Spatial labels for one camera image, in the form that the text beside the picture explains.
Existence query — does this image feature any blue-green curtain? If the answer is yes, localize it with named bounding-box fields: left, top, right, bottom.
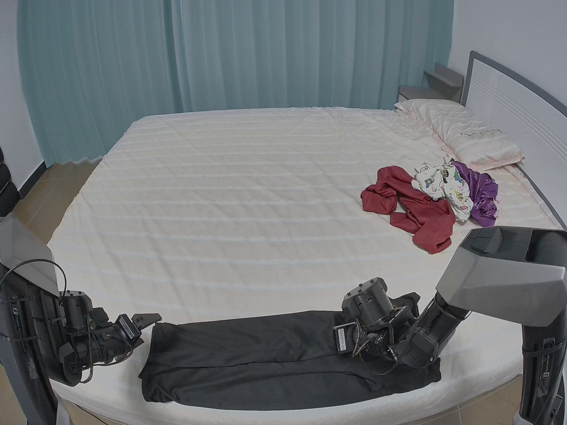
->
left=168, top=0, right=457, bottom=113
left=17, top=0, right=182, bottom=167

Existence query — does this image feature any cream pillow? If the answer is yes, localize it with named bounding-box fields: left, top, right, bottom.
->
left=394, top=99, right=526, bottom=171

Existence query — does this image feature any grey bedside table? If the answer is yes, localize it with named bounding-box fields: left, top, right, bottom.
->
left=399, top=63, right=465, bottom=104

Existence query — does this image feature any white printed garment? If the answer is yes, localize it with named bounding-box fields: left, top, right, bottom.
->
left=411, top=160, right=472, bottom=224

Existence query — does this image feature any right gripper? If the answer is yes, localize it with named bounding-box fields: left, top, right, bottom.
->
left=333, top=323, right=360, bottom=354

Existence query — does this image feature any purple garment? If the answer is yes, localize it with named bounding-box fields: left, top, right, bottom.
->
left=452, top=161, right=501, bottom=228

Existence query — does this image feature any black cable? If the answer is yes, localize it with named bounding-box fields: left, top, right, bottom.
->
left=0, top=259, right=68, bottom=302

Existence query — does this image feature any black chest of drawers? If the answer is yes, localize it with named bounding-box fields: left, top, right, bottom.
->
left=0, top=146, right=22, bottom=216

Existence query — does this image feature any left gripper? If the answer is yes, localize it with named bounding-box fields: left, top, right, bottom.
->
left=95, top=312, right=163, bottom=365

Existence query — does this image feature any black T-shirt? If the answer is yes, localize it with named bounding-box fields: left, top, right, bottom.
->
left=138, top=292, right=443, bottom=408

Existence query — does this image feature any red garment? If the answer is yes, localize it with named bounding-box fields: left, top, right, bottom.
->
left=360, top=166, right=456, bottom=253

